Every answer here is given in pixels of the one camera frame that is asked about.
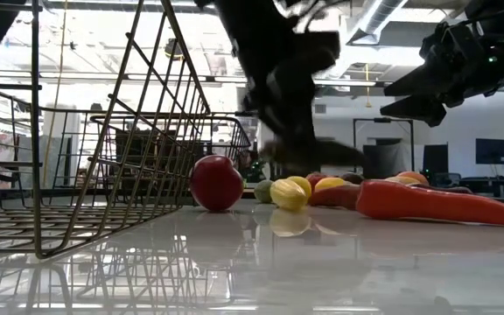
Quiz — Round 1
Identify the silver ventilation duct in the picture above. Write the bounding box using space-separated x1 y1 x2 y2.
346 0 409 46

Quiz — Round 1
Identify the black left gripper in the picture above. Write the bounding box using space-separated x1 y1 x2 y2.
234 25 341 176

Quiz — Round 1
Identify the large orange carrot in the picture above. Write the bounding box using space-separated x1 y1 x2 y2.
355 179 504 229

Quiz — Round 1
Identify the large red apple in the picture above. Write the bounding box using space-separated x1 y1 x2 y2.
189 154 245 213

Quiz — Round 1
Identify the pale green round fruit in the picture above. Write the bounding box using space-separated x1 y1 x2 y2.
253 178 276 204

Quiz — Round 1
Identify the long ceiling light bar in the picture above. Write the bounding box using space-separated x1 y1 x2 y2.
312 78 378 88

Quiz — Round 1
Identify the gold wire basket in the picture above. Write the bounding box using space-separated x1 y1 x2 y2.
0 0 212 260

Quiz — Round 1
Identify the black device with green lights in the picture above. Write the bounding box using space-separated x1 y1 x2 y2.
246 159 269 184

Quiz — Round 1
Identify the long red pepper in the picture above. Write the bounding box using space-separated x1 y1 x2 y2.
307 183 362 210

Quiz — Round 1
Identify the black hanging ceiling device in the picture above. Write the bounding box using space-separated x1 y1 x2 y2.
164 38 186 60

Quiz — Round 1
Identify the black standing screen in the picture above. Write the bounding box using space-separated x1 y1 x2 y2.
422 143 450 174

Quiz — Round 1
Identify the dark purple eggplant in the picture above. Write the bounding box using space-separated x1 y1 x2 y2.
339 171 366 186

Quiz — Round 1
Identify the yellow hanging cord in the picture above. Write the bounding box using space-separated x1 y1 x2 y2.
363 63 373 109

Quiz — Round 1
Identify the black frame stand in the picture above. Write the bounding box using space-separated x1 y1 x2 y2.
353 116 415 174

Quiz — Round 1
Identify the dark long vegetable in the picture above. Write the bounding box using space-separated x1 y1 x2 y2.
409 183 474 195

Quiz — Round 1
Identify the black wire basket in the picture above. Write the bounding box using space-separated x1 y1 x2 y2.
89 112 252 207

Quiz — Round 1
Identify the dark computer monitor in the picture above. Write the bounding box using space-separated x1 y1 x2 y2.
474 137 504 166

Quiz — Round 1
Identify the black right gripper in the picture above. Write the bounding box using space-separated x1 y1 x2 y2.
379 17 504 128

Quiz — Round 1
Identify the red tomato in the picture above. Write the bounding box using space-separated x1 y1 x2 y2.
304 171 328 190

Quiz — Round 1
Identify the dark office desk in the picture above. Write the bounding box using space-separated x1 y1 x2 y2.
457 176 504 199

